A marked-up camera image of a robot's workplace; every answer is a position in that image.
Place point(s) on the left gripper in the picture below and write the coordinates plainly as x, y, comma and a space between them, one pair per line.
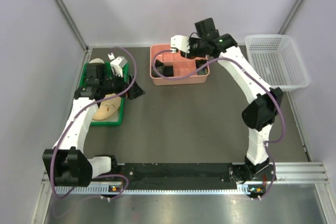
134, 92

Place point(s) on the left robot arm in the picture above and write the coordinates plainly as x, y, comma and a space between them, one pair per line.
97, 101

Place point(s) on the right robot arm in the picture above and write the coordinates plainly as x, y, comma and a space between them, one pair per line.
263, 100

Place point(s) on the round painted wooden plate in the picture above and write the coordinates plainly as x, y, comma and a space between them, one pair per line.
107, 109

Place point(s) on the green plastic tray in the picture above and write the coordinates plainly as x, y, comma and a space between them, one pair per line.
116, 119

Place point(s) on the rolled dark floral tie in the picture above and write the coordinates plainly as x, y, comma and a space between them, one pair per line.
157, 69

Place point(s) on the pink divided organizer box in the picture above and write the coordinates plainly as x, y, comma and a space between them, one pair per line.
182, 66

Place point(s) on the rolled navy yellow floral tie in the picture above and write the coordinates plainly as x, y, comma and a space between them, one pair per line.
199, 64

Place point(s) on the white perforated plastic basket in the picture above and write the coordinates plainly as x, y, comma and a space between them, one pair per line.
276, 59

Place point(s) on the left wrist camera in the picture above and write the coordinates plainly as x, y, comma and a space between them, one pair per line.
117, 64

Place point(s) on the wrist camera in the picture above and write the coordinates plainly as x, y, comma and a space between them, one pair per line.
117, 64
180, 43

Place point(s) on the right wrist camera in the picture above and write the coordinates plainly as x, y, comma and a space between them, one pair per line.
180, 43

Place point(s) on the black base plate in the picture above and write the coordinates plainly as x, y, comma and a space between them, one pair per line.
189, 176

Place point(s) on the grey slotted cable duct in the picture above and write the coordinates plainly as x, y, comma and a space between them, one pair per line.
114, 189

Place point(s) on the aluminium frame rail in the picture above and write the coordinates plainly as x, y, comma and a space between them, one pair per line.
71, 24

